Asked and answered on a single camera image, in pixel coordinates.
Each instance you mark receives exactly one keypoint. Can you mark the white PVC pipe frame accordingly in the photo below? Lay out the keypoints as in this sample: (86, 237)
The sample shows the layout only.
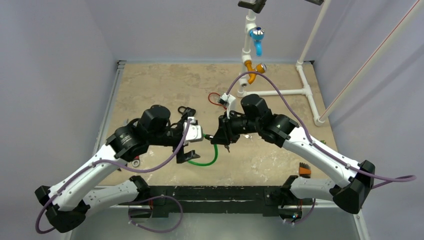
(254, 7)

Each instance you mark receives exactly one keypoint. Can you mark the red cable lock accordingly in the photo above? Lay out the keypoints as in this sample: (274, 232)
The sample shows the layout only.
(214, 99)

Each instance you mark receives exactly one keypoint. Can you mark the orange black brush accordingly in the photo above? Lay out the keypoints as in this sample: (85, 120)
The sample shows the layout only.
(304, 170)

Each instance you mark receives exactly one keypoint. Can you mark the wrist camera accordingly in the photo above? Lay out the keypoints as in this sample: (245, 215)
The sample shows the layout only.
(229, 102)
(193, 131)

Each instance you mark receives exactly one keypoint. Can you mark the black padlock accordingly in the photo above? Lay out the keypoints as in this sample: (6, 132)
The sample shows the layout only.
(186, 111)

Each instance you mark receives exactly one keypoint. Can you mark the orange faucet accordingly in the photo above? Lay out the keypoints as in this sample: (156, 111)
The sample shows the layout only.
(260, 68)

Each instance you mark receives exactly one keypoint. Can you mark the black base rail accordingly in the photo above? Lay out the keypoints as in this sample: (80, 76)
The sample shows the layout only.
(268, 201)

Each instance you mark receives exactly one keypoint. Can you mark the green cable lock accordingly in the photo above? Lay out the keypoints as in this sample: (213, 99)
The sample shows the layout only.
(209, 153)

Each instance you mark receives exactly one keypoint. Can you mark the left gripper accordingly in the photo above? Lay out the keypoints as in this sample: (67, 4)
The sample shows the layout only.
(182, 156)

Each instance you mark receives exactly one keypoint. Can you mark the blue faucet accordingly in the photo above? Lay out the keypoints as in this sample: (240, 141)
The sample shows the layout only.
(257, 35)

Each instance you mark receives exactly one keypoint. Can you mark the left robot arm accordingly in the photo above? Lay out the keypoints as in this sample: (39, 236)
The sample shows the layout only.
(68, 203)

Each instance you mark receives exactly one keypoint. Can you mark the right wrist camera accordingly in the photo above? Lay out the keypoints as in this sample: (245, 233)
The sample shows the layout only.
(229, 102)

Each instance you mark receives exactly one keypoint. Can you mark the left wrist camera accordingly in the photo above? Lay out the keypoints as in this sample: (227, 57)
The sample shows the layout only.
(193, 131)

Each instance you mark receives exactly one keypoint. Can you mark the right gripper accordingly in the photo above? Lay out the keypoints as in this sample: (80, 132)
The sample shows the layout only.
(222, 129)

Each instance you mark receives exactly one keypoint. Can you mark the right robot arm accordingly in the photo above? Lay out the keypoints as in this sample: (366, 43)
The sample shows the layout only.
(349, 182)

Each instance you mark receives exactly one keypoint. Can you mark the red adjustable wrench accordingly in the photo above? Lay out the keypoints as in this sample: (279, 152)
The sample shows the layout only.
(135, 163)

